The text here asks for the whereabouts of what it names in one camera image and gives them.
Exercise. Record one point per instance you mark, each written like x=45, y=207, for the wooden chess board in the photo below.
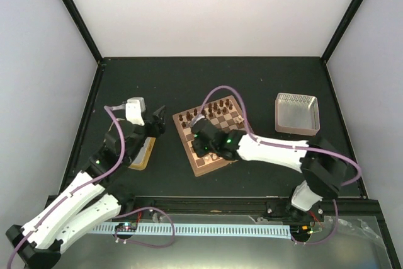
x=206, y=164

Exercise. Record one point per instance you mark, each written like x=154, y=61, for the black mounting rail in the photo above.
x=271, y=208

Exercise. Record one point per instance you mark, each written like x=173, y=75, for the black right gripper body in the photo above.
x=201, y=152

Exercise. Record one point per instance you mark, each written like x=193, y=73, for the metal tray yellow rim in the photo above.
x=141, y=155

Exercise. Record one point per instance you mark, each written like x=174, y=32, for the light chess pieces pile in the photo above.
x=223, y=144

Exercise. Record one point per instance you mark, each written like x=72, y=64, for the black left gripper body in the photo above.
x=155, y=131

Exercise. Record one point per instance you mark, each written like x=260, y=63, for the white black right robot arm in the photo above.
x=324, y=170

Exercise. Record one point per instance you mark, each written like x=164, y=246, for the dark chess pieces row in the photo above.
x=222, y=112

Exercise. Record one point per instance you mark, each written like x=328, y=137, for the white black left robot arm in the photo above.
x=94, y=195

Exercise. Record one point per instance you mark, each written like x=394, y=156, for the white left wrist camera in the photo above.
x=134, y=109

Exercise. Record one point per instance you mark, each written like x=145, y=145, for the light blue slotted cable duct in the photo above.
x=202, y=230

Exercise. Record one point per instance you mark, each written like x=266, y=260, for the pink plastic bin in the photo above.
x=297, y=114

